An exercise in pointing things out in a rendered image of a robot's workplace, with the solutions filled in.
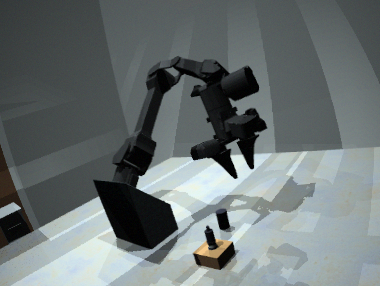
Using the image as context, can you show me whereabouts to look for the tan square block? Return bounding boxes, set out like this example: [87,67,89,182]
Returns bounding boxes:
[193,239,235,270]

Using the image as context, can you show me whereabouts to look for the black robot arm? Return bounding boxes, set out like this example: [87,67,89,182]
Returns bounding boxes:
[112,56,260,188]

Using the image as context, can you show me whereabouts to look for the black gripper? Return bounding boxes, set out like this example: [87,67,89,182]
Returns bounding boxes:
[191,104,268,179]

